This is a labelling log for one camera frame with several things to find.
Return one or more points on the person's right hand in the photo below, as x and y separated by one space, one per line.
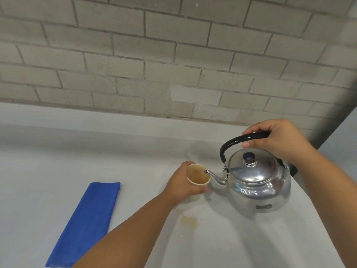
280 139

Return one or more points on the person's left hand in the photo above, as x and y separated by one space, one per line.
178 182

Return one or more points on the person's right thumb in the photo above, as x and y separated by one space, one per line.
255 142

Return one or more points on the person's left thumb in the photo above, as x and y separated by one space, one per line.
199 190

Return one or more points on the small paper cup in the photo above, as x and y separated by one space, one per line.
197 180

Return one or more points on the silver metal kettle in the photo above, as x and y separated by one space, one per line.
256 181

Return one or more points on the person's left forearm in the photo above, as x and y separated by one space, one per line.
122 234

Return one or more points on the person's right forearm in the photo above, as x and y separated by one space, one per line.
326 203

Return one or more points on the brown liquid spill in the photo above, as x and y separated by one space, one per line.
189 221

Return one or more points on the blue folded cloth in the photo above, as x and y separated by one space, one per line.
85 224

